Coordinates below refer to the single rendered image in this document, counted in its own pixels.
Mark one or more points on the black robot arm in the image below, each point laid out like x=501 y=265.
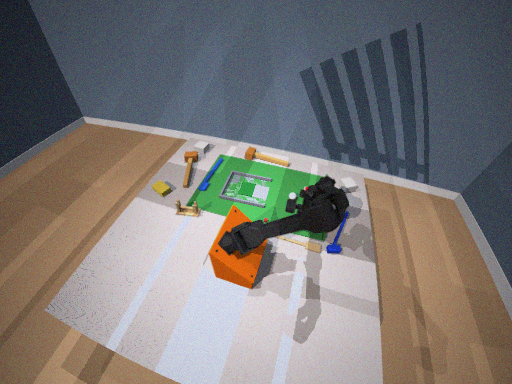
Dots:
x=319 y=216

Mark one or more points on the yellow block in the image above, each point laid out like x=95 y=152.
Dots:
x=161 y=188

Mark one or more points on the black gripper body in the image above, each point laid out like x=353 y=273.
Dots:
x=292 y=206

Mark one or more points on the wooden mallet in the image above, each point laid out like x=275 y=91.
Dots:
x=190 y=156
x=251 y=153

